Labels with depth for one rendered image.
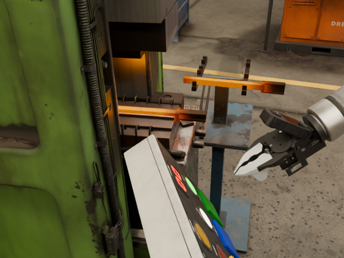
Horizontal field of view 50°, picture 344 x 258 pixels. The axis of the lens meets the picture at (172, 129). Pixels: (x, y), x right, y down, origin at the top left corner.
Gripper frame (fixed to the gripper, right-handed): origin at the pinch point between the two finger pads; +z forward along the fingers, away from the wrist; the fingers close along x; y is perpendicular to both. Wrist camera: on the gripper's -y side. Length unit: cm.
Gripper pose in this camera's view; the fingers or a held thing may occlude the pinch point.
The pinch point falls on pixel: (238, 169)
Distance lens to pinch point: 85.0
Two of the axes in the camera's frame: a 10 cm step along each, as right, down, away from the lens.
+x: -2.6, -5.2, 8.1
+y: 5.0, 6.5, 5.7
